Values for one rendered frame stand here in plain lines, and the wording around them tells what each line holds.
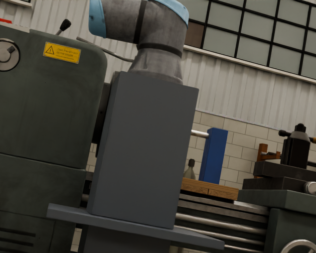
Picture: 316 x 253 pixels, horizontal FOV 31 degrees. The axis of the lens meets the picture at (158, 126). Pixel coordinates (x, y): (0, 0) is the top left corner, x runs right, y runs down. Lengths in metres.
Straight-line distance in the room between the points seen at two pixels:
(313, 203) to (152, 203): 0.66
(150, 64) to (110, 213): 0.38
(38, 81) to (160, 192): 0.60
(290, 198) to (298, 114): 8.08
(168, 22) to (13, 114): 0.58
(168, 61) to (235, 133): 7.86
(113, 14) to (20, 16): 7.43
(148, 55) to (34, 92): 0.46
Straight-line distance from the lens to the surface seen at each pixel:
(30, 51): 1.78
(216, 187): 1.87
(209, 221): 1.88
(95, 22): 1.47
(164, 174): 1.36
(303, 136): 2.05
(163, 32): 1.45
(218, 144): 2.02
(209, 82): 9.27
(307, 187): 1.87
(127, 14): 1.46
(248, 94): 9.50
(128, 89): 1.36
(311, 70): 10.07
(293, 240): 1.87
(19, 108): 1.75
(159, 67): 1.41
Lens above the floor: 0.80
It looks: 8 degrees up
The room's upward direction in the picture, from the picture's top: 11 degrees clockwise
